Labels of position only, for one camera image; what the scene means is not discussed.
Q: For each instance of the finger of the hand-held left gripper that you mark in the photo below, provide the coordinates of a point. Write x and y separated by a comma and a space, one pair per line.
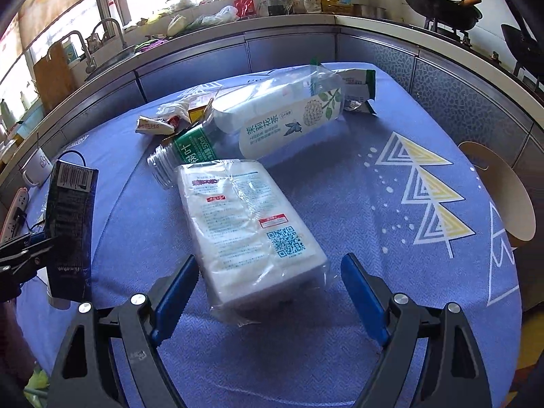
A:
21, 267
36, 242

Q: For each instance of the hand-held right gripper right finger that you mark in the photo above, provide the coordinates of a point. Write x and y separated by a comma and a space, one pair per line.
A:
361, 293

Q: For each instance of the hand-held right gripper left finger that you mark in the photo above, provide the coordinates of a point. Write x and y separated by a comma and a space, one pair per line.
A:
176, 297

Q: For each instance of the black carton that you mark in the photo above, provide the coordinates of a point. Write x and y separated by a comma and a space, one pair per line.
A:
70, 229

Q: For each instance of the plastic-wrapped white tissue pack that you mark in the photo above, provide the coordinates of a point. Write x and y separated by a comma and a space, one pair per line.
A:
238, 229

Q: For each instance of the clear bottle green label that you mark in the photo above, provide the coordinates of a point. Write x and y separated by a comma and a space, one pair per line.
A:
193, 148

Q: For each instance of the small white snack wrapper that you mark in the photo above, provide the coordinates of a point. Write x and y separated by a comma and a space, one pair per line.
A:
148, 125

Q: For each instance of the beige waste bin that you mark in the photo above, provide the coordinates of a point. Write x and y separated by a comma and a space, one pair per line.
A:
510, 195

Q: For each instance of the yellow cardboard box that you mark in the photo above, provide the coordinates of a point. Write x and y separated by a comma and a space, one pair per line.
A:
197, 114

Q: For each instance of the white label tea bottle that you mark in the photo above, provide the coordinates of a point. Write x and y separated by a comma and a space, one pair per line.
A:
276, 127

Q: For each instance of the clear plastic bag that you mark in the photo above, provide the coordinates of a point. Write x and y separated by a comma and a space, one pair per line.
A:
178, 108
221, 15

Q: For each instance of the person's left forearm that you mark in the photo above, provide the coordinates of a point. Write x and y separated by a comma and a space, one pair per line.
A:
12, 335

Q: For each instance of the white power strip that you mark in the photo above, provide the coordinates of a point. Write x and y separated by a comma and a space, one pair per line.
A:
15, 212

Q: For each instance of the white mug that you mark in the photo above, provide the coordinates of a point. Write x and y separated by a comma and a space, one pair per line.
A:
36, 165

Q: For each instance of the blue printed tablecloth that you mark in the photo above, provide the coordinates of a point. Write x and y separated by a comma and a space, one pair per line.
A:
340, 187

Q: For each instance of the wooden cutting board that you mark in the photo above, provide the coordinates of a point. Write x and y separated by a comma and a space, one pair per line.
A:
53, 76

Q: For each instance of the steel faucet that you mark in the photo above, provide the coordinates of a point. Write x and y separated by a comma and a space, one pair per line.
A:
114, 23
83, 44

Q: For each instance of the purple and green cloth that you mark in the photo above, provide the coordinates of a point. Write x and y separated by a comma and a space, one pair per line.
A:
148, 44

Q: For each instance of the kitchen counter cabinets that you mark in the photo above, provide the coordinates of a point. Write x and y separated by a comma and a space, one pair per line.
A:
289, 51

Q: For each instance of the white leafy vegetable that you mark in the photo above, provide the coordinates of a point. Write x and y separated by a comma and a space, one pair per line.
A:
176, 24

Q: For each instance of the gas stove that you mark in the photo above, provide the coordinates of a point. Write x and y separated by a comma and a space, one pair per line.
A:
450, 34

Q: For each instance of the black wok with lid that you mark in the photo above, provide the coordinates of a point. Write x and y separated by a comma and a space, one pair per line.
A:
442, 8

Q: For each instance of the black frying pan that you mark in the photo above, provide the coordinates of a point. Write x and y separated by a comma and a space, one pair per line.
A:
520, 42

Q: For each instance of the red packet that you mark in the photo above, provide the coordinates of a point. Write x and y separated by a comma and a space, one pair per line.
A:
244, 6

